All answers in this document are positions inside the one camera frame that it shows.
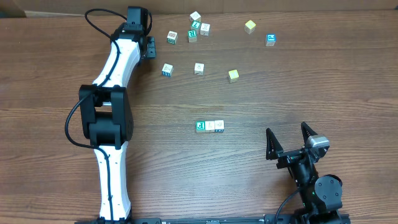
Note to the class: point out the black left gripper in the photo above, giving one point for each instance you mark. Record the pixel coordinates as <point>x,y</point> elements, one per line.
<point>152,48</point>

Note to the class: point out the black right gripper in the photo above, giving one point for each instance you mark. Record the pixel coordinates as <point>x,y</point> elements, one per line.
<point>273,148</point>

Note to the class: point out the blue side wooden block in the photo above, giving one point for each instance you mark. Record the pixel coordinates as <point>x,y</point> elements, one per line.
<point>219,126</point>

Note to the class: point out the plain wooden picture block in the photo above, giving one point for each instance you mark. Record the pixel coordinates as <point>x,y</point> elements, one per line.
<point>209,126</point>

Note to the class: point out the green C wooden block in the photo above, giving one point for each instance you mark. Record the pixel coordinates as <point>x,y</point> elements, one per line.
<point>200,127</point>

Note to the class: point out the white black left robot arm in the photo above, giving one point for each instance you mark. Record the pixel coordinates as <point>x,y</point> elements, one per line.
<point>106,113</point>

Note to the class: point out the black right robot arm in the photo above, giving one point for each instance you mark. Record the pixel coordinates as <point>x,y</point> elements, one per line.
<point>321,196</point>

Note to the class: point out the green B wooden block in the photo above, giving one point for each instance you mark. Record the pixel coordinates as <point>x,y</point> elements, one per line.
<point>172,37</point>

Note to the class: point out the blue side picture block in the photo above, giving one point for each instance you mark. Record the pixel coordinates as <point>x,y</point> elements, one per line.
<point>167,70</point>

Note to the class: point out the green R wooden block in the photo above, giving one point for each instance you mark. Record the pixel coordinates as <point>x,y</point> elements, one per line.
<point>192,36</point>

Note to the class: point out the green L wooden block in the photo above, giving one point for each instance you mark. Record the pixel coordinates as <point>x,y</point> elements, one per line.
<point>195,25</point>

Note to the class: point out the white picture wooden block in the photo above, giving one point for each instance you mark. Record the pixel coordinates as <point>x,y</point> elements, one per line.
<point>199,69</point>

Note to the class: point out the white top block back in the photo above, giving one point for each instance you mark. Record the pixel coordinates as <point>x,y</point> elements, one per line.
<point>195,16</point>

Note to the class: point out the white X wooden block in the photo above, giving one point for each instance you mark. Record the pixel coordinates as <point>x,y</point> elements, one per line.
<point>205,29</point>

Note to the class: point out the yellow top wooden block near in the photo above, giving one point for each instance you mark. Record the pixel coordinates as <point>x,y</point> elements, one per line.
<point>233,76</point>

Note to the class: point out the yellow wooden block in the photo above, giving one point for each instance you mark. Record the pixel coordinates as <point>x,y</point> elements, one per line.
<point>233,76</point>
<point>249,27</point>

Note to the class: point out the yellow top wooden block far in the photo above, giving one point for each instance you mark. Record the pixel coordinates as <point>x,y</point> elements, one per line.
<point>249,27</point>

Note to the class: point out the blue top wooden block right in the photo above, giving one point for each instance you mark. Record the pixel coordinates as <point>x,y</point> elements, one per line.
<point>270,40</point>

